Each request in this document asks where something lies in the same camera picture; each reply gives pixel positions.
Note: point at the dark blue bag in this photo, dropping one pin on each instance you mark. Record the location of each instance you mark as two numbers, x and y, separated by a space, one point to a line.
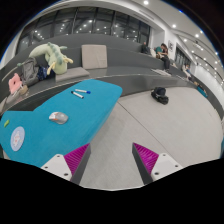
42 73

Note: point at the grey backpack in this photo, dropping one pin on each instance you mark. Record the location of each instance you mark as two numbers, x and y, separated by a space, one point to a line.
29 70

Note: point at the blue capped white marker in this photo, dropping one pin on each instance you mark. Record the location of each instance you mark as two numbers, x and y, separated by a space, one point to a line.
83 91

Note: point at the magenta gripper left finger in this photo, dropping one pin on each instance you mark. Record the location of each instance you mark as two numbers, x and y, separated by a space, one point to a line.
70 166

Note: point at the round light blue coaster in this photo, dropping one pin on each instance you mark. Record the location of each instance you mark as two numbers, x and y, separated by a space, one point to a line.
17 138

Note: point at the black backpack on floor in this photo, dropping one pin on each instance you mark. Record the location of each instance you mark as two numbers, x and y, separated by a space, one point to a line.
159 94

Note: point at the green dinosaur plush toy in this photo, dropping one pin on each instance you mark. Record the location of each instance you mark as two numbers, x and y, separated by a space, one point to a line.
54 57

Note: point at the black capped white marker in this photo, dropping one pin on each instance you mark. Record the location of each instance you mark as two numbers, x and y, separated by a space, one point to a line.
78 95

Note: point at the seated person in green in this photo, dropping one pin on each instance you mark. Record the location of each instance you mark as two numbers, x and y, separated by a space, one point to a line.
162 51

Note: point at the grey computer mouse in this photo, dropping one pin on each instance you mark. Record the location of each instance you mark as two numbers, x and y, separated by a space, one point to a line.
58 117

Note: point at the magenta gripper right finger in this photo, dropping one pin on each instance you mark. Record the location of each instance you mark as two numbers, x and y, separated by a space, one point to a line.
153 166

